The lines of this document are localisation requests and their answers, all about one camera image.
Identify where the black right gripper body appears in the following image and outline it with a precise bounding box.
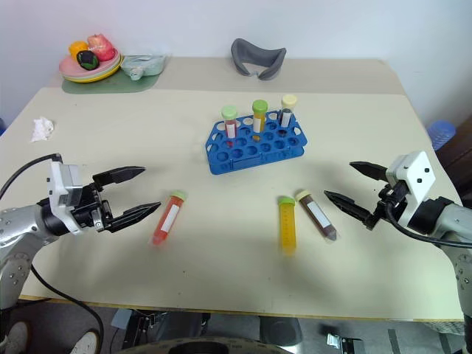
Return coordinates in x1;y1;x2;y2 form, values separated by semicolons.
364;181;410;231

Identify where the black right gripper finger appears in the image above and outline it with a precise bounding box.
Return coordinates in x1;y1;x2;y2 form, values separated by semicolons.
323;190;378;223
349;160;388;181

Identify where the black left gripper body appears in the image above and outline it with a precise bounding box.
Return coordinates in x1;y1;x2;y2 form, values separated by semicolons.
72;181;114;234

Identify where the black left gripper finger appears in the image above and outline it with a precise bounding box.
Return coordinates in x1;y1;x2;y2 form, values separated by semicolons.
109;201;163;233
92;165;147;191

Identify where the red liquid tube green cap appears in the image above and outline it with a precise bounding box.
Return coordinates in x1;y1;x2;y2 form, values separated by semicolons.
220;105;238;149
150;189;188;248

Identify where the brown liquid tube yellow cap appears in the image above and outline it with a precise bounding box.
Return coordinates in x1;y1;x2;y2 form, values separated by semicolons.
294;189;339;243

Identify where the yellow liquid tube green cap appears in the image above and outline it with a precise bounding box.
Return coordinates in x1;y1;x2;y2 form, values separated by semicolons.
277;196;299;256

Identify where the blue test tube rack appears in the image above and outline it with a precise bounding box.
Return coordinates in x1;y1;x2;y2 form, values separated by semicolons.
206;110;309;176

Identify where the dark liquid tube yellow cap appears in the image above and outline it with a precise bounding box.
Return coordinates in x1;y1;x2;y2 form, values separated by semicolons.
278;94;299;136

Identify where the orange liquid tube green cap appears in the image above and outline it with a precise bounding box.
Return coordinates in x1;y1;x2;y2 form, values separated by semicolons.
251;99;268;144

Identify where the blue plastic stool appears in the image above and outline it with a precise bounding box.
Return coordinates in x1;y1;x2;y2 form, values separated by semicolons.
427;119;457;153

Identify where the dark brown furniture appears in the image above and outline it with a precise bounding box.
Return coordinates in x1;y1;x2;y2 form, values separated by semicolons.
436;114;472;202

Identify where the green table mat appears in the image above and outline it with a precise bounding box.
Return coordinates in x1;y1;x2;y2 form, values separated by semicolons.
60;55;167;95

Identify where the crumpled white tissue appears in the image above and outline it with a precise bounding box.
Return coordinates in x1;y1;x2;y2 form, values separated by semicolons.
29;116;57;144

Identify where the yellow plate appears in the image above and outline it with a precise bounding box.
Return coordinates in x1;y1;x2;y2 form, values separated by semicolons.
61;58;123;84

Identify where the small grey box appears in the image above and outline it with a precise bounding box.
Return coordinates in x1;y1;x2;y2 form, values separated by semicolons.
110;308;131;330

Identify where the stack of coloured plates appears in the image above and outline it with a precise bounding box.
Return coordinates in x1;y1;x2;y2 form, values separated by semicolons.
60;54;122;80

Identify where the pale green pouch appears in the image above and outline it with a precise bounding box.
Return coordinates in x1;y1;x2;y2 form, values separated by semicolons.
120;54;167;82

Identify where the black and green toy fruit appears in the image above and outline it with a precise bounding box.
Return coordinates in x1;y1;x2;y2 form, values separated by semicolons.
75;49;100;71

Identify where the pink plate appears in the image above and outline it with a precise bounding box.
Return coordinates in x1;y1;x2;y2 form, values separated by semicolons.
58;50;119;77

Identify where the white sneaker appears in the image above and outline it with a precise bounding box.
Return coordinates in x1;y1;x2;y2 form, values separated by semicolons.
6;320;31;354
69;329;102;354

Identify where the red toy peach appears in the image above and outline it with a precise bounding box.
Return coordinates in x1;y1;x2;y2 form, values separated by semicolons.
86;33;116;62

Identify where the orange toy fruit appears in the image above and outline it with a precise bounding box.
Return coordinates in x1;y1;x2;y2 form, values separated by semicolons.
69;41;90;57

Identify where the silver metal clamp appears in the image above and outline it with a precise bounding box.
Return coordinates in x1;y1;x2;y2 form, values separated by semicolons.
325;333;365;354

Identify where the black cylinder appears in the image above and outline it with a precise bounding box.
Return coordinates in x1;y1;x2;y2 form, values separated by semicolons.
257;316;304;347

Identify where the grey foam face pad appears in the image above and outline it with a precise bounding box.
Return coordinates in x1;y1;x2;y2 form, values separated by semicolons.
230;37;288;83

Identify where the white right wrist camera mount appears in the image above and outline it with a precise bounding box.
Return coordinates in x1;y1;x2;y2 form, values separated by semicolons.
385;150;437;230

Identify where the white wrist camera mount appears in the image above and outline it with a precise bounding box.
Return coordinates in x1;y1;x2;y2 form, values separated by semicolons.
385;150;437;230
47;160;86;236

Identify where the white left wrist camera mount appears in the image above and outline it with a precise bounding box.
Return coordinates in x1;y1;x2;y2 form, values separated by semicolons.
47;160;86;236

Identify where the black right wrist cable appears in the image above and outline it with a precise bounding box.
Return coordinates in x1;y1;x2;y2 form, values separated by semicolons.
386;202;472;249

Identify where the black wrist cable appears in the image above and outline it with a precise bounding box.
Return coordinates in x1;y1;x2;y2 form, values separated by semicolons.
386;202;472;249
0;152;63;197

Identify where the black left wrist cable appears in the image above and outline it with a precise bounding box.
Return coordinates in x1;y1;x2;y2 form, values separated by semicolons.
0;152;63;197

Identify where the thin black hanging cable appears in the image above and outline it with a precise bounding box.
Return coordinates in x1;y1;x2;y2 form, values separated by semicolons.
30;264;105;351

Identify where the black metal frame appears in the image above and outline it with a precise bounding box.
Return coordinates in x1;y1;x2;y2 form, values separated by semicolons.
121;310;209;350

